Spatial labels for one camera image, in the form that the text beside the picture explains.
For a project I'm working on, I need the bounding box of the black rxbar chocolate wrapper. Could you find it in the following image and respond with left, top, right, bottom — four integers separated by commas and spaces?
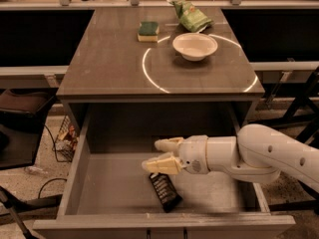
149, 173, 182, 213

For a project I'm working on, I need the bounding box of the grey cabinet counter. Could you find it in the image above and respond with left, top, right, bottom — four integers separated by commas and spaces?
57, 6, 264, 128

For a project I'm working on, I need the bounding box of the green and yellow sponge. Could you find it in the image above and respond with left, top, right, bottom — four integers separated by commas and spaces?
138, 21, 160, 42

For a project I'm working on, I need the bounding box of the black office chair left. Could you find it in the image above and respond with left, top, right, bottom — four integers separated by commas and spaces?
0, 89, 62, 239

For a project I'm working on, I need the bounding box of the black floor cable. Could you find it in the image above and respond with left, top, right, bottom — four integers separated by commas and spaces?
37, 124, 68, 199

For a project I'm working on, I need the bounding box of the grey open top drawer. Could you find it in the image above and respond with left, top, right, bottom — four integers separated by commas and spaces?
34, 103, 295, 239

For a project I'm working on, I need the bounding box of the wire basket with items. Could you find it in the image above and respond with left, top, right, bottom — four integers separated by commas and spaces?
53, 116, 79, 162

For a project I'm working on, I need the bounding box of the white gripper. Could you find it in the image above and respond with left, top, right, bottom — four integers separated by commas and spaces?
142, 135, 209, 175

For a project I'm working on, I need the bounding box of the white ceramic bowl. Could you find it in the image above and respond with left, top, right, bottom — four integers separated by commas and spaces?
172, 33, 218, 62

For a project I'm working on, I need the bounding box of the green chip bag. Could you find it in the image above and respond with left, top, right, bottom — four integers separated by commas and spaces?
167, 0, 213, 33

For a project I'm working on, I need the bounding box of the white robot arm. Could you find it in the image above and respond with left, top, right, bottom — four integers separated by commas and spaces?
142, 124, 319, 191

